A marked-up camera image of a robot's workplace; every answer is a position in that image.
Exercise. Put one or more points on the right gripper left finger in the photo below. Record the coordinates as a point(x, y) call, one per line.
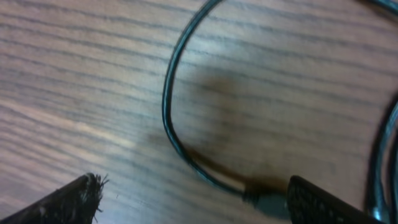
point(74, 203)

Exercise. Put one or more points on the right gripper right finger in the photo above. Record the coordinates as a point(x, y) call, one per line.
point(309, 204)

